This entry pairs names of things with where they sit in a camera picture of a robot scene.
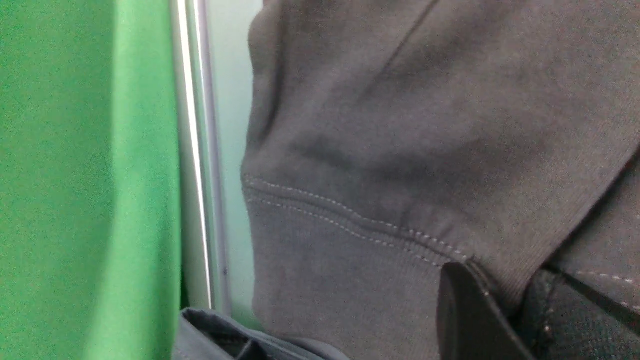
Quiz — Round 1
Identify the green backdrop cloth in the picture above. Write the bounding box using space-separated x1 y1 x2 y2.
0 0 181 360

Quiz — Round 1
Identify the gray long-sleeve top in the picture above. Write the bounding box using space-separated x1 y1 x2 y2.
241 0 639 360

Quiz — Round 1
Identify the dark gray crumpled garment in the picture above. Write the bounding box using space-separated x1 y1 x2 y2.
171 308 348 360

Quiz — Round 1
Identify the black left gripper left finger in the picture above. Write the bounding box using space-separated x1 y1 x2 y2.
436 262 535 360

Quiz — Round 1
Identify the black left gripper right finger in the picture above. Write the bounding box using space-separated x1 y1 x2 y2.
515 269 640 360

